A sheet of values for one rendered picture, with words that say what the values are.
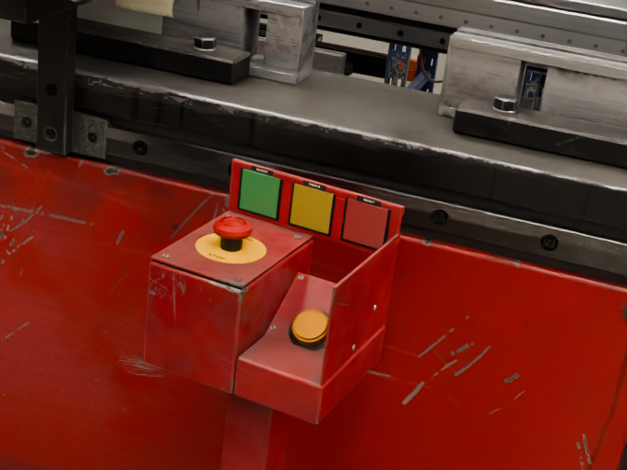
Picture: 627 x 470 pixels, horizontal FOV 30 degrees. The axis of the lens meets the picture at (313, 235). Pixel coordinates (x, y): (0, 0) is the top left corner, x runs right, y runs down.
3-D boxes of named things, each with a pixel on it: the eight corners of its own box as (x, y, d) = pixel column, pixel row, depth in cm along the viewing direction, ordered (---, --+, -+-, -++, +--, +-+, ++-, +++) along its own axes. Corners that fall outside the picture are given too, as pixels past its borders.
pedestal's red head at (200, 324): (141, 363, 119) (152, 200, 112) (220, 306, 133) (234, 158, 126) (316, 427, 112) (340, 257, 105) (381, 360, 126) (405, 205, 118)
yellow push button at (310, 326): (288, 344, 118) (285, 334, 117) (304, 314, 120) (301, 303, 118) (322, 356, 117) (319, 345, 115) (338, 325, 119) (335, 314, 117)
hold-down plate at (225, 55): (8, 38, 145) (8, 15, 144) (32, 31, 150) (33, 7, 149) (232, 86, 137) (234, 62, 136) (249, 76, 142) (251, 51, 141)
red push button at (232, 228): (202, 255, 118) (205, 222, 116) (223, 241, 121) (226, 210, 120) (237, 266, 116) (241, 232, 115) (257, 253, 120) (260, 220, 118)
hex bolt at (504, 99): (490, 110, 130) (493, 97, 129) (494, 104, 132) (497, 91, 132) (514, 116, 129) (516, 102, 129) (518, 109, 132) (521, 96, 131)
